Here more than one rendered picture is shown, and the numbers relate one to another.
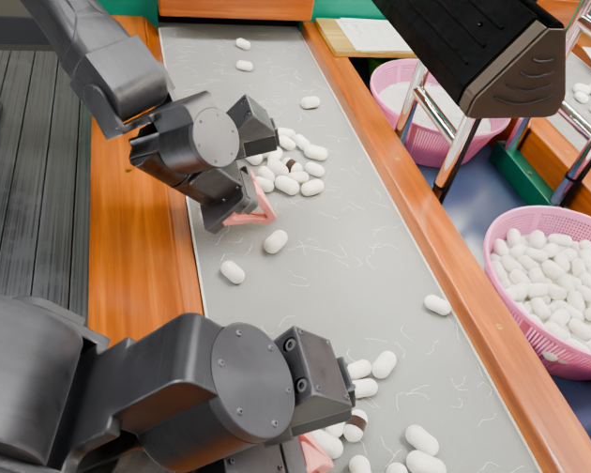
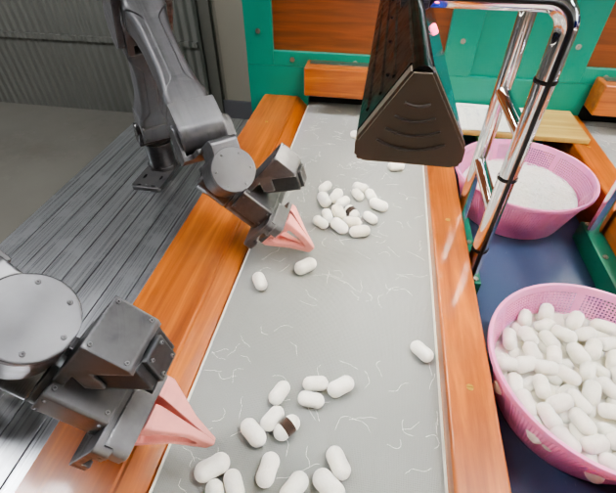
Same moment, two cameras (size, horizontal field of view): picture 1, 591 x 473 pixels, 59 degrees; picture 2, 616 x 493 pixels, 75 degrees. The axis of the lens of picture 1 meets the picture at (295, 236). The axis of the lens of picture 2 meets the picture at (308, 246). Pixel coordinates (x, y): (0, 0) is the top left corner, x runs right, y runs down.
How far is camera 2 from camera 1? 0.24 m
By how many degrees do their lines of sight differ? 23
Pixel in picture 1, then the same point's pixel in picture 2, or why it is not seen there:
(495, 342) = (458, 400)
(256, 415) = (5, 341)
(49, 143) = not seen: hidden behind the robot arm
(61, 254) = not seen: hidden behind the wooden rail
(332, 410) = (113, 370)
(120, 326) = (157, 297)
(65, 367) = not seen: outside the picture
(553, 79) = (440, 126)
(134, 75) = (199, 121)
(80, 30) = (169, 88)
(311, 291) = (316, 311)
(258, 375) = (34, 316)
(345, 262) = (358, 294)
